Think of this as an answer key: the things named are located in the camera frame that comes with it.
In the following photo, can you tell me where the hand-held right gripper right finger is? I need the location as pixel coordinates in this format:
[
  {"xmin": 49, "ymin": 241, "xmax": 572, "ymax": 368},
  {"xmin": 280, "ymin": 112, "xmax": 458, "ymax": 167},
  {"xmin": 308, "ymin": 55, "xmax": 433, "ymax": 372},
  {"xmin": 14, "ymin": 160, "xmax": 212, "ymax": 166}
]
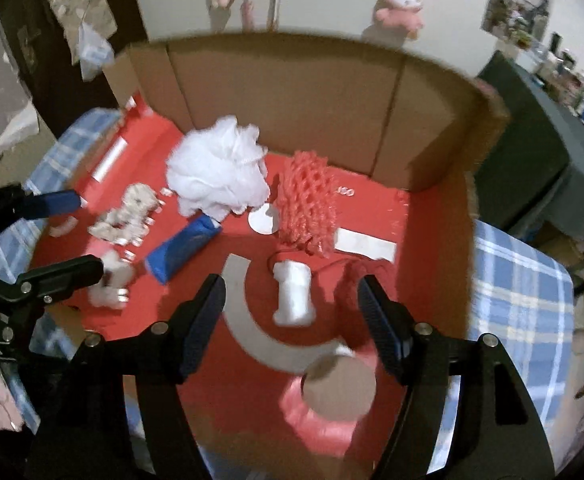
[{"xmin": 358, "ymin": 275, "xmax": 556, "ymax": 480}]

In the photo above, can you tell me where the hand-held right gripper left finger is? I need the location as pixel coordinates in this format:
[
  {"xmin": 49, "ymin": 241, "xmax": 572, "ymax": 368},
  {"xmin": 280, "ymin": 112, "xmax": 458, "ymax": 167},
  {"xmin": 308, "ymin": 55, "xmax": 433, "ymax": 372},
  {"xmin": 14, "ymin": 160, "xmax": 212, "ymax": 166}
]
[{"xmin": 24, "ymin": 274, "xmax": 227, "ymax": 480}]

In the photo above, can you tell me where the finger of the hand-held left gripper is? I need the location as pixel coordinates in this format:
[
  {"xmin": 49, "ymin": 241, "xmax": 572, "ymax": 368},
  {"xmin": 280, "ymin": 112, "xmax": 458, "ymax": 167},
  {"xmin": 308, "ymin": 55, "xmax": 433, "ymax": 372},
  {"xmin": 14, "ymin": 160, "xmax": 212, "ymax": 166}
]
[
  {"xmin": 0, "ymin": 185, "xmax": 84, "ymax": 237},
  {"xmin": 0, "ymin": 254, "xmax": 104, "ymax": 342}
]

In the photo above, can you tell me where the red knitted soft item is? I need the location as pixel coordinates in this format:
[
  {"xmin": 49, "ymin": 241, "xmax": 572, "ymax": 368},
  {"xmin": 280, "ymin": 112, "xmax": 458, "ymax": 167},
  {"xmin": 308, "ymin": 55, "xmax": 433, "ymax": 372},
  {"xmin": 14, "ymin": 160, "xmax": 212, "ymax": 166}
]
[{"xmin": 267, "ymin": 254, "xmax": 393, "ymax": 307}]

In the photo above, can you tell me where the white fluffy pad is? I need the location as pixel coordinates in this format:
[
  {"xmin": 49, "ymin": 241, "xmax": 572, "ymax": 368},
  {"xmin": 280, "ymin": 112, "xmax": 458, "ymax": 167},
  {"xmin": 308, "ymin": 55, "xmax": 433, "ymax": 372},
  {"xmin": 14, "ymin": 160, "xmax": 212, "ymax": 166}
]
[{"xmin": 88, "ymin": 250, "xmax": 138, "ymax": 310}]

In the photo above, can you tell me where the beige round plush toy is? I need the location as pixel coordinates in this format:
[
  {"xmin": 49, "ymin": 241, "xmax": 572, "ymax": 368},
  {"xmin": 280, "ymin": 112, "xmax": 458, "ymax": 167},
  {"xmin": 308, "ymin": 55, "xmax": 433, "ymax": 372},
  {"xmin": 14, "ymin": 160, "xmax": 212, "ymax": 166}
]
[{"xmin": 279, "ymin": 344, "xmax": 378, "ymax": 454}]

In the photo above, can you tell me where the blue soft cloth item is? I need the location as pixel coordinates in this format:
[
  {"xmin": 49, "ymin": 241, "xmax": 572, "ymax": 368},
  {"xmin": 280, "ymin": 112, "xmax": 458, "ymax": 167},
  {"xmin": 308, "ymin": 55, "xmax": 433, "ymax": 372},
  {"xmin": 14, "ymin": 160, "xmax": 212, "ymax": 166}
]
[{"xmin": 144, "ymin": 214, "xmax": 223, "ymax": 284}]

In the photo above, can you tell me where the beige fluffy scrunchie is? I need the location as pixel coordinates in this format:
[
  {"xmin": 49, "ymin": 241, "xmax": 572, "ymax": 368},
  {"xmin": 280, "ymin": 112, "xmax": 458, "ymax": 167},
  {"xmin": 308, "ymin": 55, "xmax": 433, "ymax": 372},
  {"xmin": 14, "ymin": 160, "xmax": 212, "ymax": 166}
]
[{"xmin": 88, "ymin": 183, "xmax": 165, "ymax": 249}]

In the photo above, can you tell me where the white thread spool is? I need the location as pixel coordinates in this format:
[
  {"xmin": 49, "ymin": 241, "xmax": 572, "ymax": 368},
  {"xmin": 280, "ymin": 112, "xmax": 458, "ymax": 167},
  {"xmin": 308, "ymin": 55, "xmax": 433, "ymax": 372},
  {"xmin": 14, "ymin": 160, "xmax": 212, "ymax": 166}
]
[{"xmin": 272, "ymin": 259, "xmax": 317, "ymax": 325}]

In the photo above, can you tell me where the red cardboard box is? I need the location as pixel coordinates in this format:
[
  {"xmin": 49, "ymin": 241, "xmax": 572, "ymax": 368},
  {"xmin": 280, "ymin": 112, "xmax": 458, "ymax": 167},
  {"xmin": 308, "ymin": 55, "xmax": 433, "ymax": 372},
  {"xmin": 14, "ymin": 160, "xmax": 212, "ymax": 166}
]
[{"xmin": 24, "ymin": 32, "xmax": 513, "ymax": 480}]

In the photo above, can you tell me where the dark wooden door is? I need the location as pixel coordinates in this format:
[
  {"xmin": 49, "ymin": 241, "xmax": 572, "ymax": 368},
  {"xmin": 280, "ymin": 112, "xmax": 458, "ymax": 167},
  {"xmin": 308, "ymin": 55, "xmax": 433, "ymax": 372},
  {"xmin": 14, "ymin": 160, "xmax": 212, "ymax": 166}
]
[{"xmin": 0, "ymin": 0, "xmax": 149, "ymax": 126}]

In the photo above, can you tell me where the coral mesh bath pouf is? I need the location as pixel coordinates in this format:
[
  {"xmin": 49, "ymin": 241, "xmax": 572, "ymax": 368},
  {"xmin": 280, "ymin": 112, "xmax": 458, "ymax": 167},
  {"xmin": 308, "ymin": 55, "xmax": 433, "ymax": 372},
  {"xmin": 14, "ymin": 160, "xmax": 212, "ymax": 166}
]
[{"xmin": 274, "ymin": 150, "xmax": 341, "ymax": 259}]

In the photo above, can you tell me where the white mesh bath pouf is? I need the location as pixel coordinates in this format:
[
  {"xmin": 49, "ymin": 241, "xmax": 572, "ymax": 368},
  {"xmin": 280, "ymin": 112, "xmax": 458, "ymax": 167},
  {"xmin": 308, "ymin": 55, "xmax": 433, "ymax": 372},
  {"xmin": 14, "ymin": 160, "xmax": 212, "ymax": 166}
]
[{"xmin": 166, "ymin": 115, "xmax": 271, "ymax": 221}]

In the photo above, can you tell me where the clear plastic bag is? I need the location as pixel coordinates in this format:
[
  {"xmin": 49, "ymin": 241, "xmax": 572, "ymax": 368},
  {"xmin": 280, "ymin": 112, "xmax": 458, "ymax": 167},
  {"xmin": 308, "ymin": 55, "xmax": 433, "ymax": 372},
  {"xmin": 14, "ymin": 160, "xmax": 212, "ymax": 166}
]
[{"xmin": 74, "ymin": 22, "xmax": 116, "ymax": 81}]

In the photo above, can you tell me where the dark grey covered table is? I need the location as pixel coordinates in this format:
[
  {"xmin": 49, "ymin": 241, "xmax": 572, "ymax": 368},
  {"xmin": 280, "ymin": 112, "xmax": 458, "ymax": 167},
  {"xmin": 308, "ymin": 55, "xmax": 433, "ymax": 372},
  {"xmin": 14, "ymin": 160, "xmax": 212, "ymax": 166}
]
[{"xmin": 474, "ymin": 50, "xmax": 584, "ymax": 262}]

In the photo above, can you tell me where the pink plush with white face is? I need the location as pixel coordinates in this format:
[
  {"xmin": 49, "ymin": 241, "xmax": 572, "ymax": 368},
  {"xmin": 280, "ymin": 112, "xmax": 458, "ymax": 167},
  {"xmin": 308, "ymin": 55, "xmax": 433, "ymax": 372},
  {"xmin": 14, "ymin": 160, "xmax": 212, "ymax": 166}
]
[{"xmin": 374, "ymin": 0, "xmax": 427, "ymax": 41}]

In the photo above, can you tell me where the group of cosmetic bottles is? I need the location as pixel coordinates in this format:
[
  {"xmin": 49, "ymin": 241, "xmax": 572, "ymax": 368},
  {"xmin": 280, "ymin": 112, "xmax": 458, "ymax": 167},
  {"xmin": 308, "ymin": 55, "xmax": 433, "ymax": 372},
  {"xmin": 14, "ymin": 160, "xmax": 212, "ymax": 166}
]
[{"xmin": 532, "ymin": 30, "xmax": 584, "ymax": 137}]

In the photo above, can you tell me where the wall mirror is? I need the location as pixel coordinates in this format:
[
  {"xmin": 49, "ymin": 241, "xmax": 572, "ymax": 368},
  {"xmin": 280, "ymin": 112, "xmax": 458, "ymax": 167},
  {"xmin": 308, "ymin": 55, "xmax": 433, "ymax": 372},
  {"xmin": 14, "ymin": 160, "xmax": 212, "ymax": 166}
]
[{"xmin": 482, "ymin": 0, "xmax": 555, "ymax": 49}]

